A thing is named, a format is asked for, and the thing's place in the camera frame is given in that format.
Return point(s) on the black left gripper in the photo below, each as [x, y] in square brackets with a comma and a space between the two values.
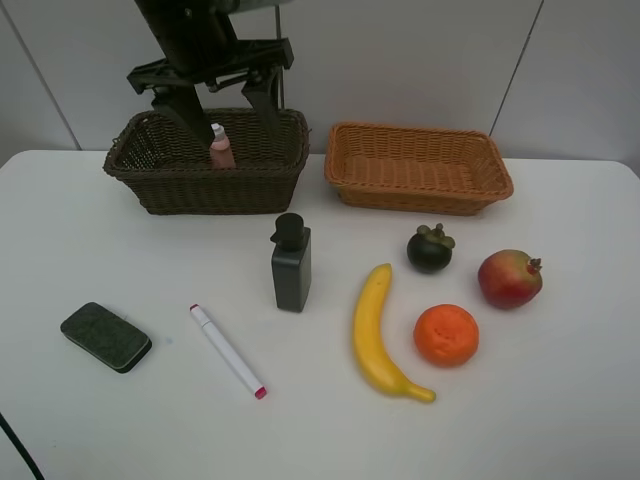
[200, 46]

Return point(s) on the pink bottle white cap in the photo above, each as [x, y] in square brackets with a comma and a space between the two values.
[220, 149]

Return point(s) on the dark green pump bottle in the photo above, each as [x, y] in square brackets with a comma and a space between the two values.
[291, 262]

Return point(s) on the dark mangosteen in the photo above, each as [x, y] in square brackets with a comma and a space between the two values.
[430, 250]

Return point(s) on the green whiteboard eraser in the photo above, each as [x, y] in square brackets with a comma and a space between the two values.
[107, 337]

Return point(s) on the white marker pink cap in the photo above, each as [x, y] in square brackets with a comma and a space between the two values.
[228, 353]

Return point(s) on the yellow banana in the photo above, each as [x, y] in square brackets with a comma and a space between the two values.
[369, 349]

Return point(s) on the orange tangerine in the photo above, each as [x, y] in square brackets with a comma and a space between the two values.
[446, 336]

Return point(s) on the red pomegranate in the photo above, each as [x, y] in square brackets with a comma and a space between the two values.
[510, 278]

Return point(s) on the dark brown wicker basket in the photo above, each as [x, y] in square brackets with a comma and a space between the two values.
[171, 173]

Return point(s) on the light orange wicker basket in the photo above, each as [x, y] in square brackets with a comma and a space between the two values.
[428, 170]

